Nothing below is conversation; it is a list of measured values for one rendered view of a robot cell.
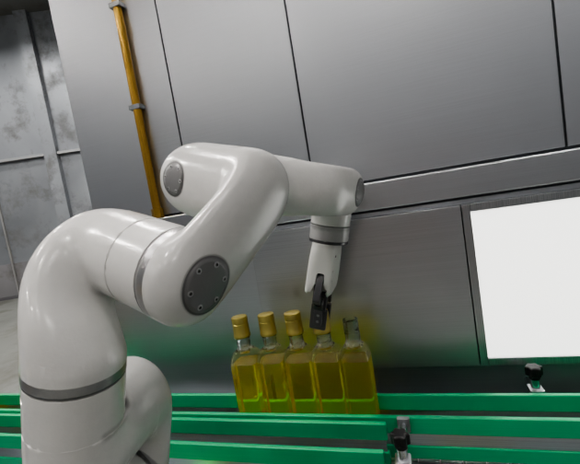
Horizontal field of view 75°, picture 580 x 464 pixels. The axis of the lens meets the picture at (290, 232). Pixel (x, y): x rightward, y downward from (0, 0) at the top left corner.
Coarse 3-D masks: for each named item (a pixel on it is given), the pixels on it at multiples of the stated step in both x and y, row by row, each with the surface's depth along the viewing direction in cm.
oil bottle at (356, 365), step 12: (348, 348) 72; (360, 348) 71; (348, 360) 71; (360, 360) 70; (348, 372) 71; (360, 372) 71; (372, 372) 72; (348, 384) 72; (360, 384) 71; (372, 384) 71; (348, 396) 72; (360, 396) 71; (372, 396) 71; (348, 408) 72; (360, 408) 71; (372, 408) 71
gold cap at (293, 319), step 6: (288, 312) 76; (294, 312) 76; (288, 318) 75; (294, 318) 75; (300, 318) 76; (288, 324) 75; (294, 324) 75; (300, 324) 75; (288, 330) 75; (294, 330) 75; (300, 330) 75
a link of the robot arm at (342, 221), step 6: (312, 216) 70; (318, 216) 69; (324, 216) 68; (330, 216) 68; (336, 216) 68; (342, 216) 68; (348, 216) 69; (312, 222) 70; (318, 222) 69; (324, 222) 68; (330, 222) 68; (336, 222) 68; (342, 222) 68; (348, 222) 69
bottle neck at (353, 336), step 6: (348, 318) 74; (354, 318) 73; (342, 324) 73; (348, 324) 71; (354, 324) 71; (348, 330) 72; (354, 330) 71; (348, 336) 72; (354, 336) 72; (348, 342) 72; (354, 342) 72; (360, 342) 72
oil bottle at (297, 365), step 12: (288, 348) 76; (300, 348) 75; (312, 348) 78; (288, 360) 75; (300, 360) 74; (288, 372) 75; (300, 372) 74; (312, 372) 75; (288, 384) 75; (300, 384) 75; (312, 384) 74; (300, 396) 75; (312, 396) 74; (300, 408) 75; (312, 408) 75
